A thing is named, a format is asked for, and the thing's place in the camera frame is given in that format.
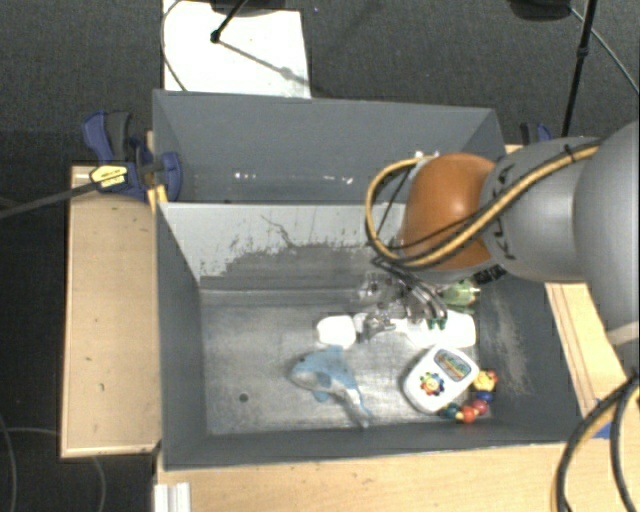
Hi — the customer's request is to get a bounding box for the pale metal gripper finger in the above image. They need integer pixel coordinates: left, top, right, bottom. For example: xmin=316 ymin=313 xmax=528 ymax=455
xmin=357 ymin=324 xmax=397 ymax=347
xmin=363 ymin=310 xmax=399 ymax=329

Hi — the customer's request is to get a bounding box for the blue toy whale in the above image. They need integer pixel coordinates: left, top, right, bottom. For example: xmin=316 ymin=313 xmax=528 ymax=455
xmin=289 ymin=345 xmax=374 ymax=431

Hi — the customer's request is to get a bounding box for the white plastic bottle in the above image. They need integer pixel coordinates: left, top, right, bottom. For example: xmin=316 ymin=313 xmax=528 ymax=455
xmin=316 ymin=309 xmax=477 ymax=350

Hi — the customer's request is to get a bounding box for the green toy animal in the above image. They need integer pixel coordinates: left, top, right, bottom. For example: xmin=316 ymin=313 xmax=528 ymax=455
xmin=441 ymin=278 xmax=482 ymax=315

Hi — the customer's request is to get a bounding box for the white toy music player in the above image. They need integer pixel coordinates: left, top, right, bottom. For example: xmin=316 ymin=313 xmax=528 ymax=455
xmin=401 ymin=343 xmax=500 ymax=426

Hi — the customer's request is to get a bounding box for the grey metal bin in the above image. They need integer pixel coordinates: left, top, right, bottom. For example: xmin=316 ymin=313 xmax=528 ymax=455
xmin=151 ymin=88 xmax=584 ymax=470

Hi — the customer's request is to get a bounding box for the pale wood board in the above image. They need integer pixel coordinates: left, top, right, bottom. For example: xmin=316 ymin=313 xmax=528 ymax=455
xmin=60 ymin=162 xmax=164 ymax=460

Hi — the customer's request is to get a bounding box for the black cylinder on white bracket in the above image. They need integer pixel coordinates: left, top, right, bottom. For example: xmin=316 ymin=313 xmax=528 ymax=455
xmin=471 ymin=265 xmax=505 ymax=287

